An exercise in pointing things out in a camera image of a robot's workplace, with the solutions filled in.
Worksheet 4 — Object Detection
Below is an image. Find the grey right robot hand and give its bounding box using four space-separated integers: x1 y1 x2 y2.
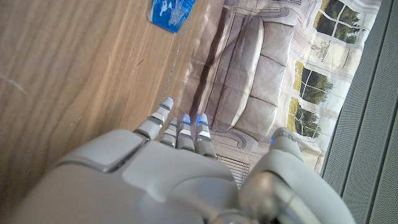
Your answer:
0 96 357 224

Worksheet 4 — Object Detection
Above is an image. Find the printed sofa room backdrop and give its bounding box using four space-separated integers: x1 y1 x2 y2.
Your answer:
158 0 383 187

